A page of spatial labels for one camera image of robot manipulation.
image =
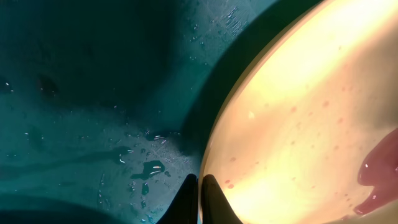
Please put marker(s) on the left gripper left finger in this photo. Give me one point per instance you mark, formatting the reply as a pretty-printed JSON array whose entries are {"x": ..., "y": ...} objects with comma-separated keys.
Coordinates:
[{"x": 184, "y": 207}]

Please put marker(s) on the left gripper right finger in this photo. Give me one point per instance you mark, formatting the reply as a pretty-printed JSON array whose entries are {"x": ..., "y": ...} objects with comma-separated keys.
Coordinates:
[{"x": 215, "y": 206}]

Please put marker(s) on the yellow plate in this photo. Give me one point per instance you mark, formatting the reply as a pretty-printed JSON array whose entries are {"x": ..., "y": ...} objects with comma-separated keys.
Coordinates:
[{"x": 308, "y": 134}]

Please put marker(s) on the teal plastic tray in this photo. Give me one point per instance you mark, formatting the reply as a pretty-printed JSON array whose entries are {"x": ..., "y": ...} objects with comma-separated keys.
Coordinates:
[{"x": 106, "y": 106}]

